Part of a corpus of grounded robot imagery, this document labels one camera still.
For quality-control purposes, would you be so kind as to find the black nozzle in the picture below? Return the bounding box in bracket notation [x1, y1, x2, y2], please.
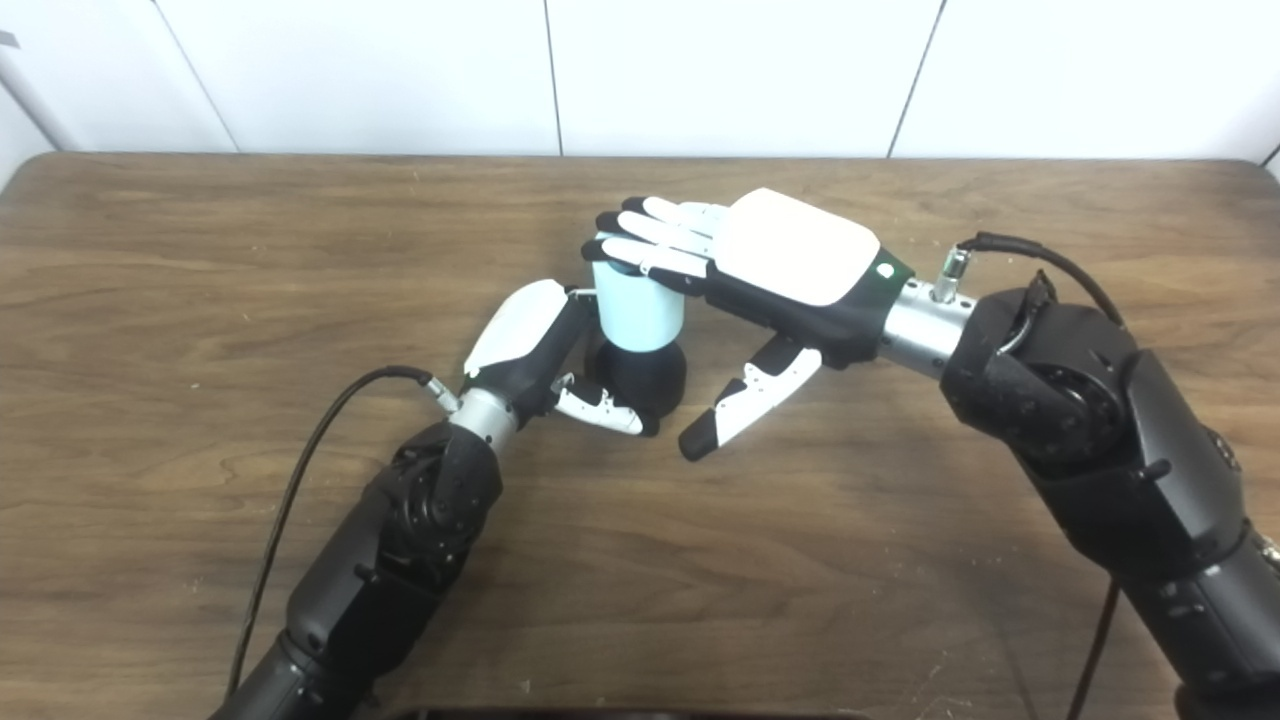
[583, 335, 689, 423]

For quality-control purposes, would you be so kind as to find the white and black left hand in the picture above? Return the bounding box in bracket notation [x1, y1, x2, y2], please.
[462, 278, 663, 439]

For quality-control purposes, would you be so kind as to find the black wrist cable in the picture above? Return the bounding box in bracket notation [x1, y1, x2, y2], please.
[930, 232, 1133, 720]
[225, 365, 462, 701]

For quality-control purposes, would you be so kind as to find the light blue cylinder cup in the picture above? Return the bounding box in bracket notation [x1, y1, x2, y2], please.
[592, 232, 687, 353]

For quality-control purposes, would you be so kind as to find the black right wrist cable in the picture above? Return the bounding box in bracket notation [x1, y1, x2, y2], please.
[930, 232, 1133, 720]

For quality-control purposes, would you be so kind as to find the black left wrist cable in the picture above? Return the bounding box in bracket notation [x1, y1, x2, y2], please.
[225, 365, 462, 701]

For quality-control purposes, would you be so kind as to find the white and black right hand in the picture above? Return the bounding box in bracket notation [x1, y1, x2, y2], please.
[581, 187, 916, 463]

